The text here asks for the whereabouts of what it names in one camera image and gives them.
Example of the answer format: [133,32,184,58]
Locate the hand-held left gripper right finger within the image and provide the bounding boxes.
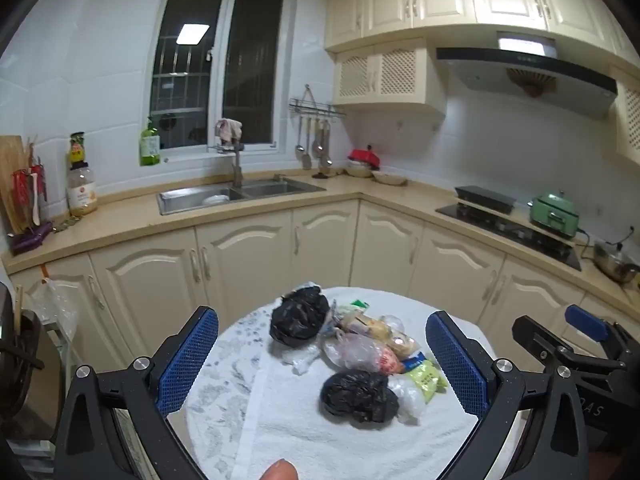
[425,310,591,480]

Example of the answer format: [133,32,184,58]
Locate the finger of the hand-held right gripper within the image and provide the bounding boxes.
[565,305,640,362]
[512,315,576,373]

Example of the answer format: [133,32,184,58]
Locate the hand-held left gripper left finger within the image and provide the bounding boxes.
[54,306,221,480]

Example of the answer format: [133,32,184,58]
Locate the clear plastic bag red contents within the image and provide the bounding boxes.
[322,332,406,376]

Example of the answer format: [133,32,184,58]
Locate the person's left hand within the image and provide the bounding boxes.
[264,459,297,480]

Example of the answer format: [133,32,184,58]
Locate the yellow green snack packet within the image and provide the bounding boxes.
[402,360,448,403]

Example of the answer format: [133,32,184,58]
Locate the white clear plastic bag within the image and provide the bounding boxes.
[387,375,428,423]

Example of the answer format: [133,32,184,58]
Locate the steel wok with lid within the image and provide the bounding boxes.
[592,240,640,283]

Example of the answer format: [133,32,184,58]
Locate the gold wrapped candies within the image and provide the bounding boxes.
[340,311,421,358]

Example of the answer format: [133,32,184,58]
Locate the black plastic bag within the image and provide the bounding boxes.
[270,286,331,348]
[320,371,400,425]

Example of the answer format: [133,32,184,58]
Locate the green electric pot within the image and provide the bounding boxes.
[527,191,581,240]

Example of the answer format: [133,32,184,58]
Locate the round table white cloth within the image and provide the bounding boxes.
[182,285,493,480]

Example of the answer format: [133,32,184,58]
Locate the cream base cabinets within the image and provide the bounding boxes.
[7,199,640,381]

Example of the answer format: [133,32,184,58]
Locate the black gas hob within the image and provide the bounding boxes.
[435,204,583,272]

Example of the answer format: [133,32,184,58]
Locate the hanging clear plastic bag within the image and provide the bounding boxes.
[27,277,77,342]

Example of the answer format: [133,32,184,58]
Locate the black induction cooker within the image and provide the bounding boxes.
[454,185,517,215]

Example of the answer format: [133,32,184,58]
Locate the black container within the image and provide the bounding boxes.
[0,280,51,423]

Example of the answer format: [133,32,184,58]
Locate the steel double sink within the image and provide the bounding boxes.
[157,177,326,216]

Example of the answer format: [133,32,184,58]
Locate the steel faucet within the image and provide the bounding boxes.
[210,142,246,188]

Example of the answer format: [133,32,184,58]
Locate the beige filled jar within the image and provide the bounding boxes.
[66,164,98,217]

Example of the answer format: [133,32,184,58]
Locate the purple eggplants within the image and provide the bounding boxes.
[11,222,53,254]

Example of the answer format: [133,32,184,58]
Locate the cream lattice door cabinet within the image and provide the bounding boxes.
[332,37,447,121]
[607,65,640,167]

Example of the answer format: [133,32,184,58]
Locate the green glass bottle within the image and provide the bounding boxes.
[139,117,162,167]

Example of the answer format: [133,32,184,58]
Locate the red lidded bowl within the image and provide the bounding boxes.
[348,145,381,170]

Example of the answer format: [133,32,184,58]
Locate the hanging steel spatula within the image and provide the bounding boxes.
[301,117,314,170]

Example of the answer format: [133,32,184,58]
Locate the pink white cloth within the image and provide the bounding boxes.
[215,119,244,144]

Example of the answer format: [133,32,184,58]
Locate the dark sauce bottle green cap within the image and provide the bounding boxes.
[69,132,88,170]

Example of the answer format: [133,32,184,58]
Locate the red utensil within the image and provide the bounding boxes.
[12,160,48,213]

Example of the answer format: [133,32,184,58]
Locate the black range hood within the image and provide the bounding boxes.
[436,31,618,121]

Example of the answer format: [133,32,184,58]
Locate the dark window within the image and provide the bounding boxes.
[150,0,286,151]

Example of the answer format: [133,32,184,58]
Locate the black power cord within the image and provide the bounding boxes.
[574,226,637,261]

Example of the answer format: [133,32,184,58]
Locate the wall utensil rack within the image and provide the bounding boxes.
[289,85,347,120]

